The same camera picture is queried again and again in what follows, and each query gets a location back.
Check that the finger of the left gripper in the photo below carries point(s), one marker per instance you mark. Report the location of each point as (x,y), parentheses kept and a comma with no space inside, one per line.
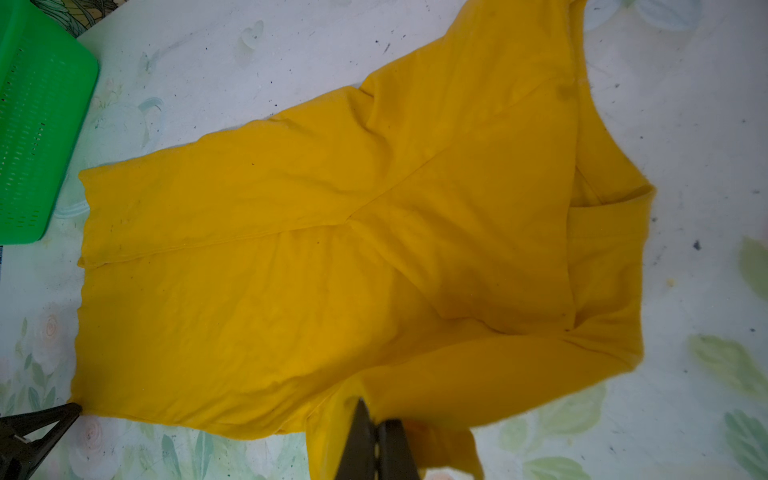
(27,439)

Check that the green plastic basket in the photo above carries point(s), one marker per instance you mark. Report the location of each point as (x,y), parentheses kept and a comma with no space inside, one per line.
(47,81)

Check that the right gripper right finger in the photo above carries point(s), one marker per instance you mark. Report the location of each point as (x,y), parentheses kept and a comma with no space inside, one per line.
(395,459)

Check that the yellow t shirt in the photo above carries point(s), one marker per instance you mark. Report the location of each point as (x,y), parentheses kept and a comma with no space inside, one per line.
(456,241)

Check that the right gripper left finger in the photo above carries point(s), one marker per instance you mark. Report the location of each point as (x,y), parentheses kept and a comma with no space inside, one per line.
(359,459)

